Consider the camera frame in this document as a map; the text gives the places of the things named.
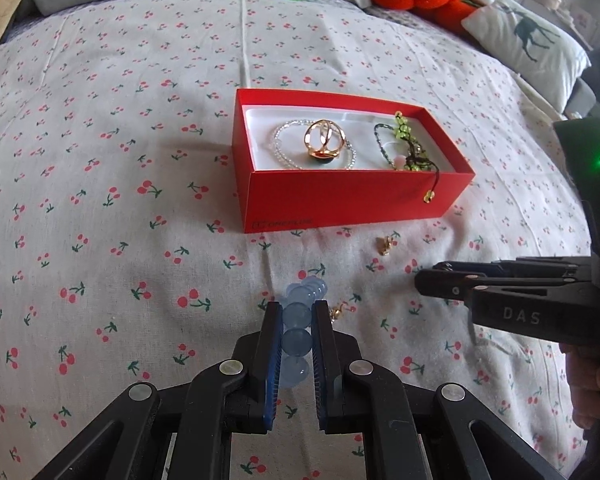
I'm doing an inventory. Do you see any green seed bead necklace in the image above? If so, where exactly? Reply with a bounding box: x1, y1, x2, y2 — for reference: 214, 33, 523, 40
372, 121, 406, 170

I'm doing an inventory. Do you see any lime green bead bracelet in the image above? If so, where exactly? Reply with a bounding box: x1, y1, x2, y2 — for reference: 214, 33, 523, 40
392, 110, 442, 205

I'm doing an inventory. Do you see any deer print pillow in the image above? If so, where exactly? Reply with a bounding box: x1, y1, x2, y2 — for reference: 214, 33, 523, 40
460, 0, 591, 113

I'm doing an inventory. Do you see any person's right hand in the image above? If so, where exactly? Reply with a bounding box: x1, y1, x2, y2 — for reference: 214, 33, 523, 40
560, 344, 600, 429

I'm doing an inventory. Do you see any clear crystal bead bracelet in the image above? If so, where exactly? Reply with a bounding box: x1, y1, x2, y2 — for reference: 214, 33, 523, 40
270, 118, 358, 172

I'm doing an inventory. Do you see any cherry print bedsheet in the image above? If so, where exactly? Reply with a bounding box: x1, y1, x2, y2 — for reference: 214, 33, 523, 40
0, 0, 590, 479

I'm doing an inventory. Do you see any gold ring ornament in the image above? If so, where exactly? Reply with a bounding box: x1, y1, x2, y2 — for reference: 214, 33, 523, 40
303, 119, 347, 164

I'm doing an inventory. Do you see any light blue bead bracelet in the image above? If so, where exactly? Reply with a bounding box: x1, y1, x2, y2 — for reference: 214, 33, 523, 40
277, 275, 330, 390

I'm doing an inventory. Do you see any small gold charm earring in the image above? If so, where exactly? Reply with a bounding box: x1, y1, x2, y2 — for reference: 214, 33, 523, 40
376, 236, 394, 256

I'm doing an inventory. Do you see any red jewelry box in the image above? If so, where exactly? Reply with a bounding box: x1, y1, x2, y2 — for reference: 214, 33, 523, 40
233, 89, 475, 233

